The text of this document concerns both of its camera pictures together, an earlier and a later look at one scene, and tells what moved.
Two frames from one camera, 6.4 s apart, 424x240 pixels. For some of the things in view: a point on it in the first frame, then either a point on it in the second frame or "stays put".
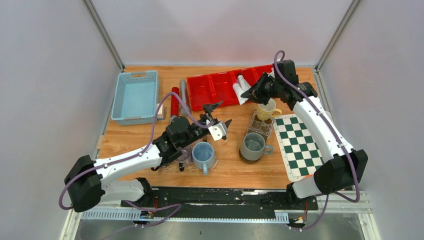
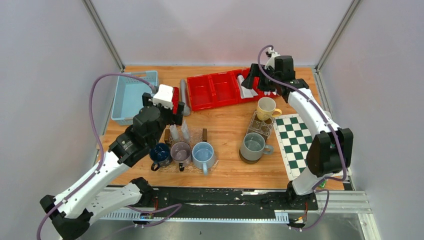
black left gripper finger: [227, 123] → [177, 118]
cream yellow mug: [265, 112] stays put
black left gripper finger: [209, 108] → [145, 97]
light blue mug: [203, 156] stays put
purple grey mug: [185, 159] stays put
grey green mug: [253, 147] stays put
